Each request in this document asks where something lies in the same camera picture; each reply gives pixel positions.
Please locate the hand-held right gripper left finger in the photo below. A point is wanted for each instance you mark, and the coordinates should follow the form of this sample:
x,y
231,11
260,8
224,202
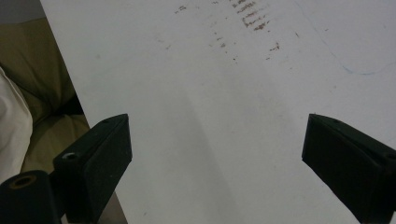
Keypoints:
x,y
99,161

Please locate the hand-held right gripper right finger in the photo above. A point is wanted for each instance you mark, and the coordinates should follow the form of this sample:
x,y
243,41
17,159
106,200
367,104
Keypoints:
x,y
345,161

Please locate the white cloth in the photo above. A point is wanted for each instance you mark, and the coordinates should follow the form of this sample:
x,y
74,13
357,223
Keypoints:
x,y
12,130

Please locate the olive green cloth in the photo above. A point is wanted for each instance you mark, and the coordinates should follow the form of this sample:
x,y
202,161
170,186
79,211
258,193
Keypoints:
x,y
34,62

